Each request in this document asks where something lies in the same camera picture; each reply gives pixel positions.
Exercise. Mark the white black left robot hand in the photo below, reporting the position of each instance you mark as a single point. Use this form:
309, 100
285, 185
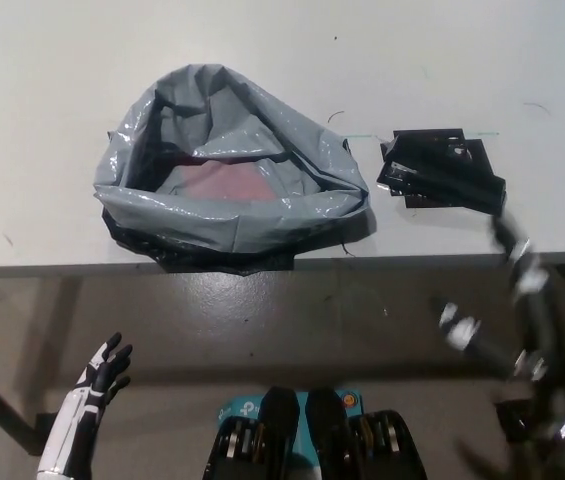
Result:
78, 400

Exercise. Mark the red flat item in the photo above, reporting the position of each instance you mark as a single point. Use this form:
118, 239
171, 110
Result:
227, 180

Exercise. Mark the grey plastic bag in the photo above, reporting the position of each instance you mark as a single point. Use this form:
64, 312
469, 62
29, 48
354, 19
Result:
222, 220

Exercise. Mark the black flat tray on table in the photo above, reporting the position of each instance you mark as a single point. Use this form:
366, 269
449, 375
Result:
427, 134

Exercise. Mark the black stapler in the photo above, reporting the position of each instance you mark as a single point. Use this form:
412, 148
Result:
442, 182

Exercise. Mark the black floor tape patch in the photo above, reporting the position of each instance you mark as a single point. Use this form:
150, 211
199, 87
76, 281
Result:
514, 417

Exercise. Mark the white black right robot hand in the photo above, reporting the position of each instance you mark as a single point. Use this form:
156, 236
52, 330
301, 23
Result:
529, 280

